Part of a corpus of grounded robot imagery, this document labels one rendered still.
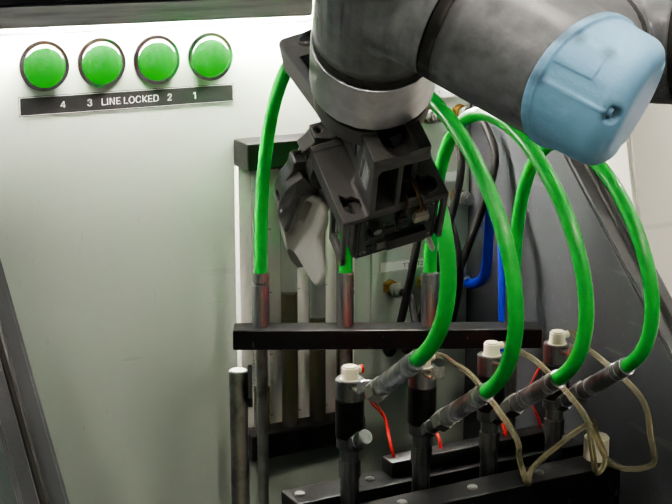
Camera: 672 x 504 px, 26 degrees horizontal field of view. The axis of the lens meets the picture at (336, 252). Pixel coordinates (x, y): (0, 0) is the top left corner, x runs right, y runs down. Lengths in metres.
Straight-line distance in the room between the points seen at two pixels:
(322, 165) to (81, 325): 0.69
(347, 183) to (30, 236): 0.67
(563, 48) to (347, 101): 0.15
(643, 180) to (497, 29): 0.83
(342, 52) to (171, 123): 0.76
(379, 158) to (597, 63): 0.17
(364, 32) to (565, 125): 0.12
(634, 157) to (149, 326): 0.55
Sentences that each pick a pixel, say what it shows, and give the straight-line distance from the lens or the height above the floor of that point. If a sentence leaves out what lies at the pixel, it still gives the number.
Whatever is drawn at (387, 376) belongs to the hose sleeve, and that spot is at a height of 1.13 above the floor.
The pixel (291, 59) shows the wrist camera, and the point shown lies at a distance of 0.96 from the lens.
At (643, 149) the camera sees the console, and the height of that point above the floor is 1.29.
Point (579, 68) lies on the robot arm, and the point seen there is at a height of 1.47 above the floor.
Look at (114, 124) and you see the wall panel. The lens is 1.53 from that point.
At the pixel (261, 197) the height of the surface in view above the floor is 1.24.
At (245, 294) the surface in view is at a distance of 1.61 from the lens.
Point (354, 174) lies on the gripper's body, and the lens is 0.91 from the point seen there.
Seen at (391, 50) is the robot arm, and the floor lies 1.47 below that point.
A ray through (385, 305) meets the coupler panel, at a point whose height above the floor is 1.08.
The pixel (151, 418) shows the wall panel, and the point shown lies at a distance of 1.63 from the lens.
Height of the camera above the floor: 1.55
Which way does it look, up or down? 14 degrees down
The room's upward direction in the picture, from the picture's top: straight up
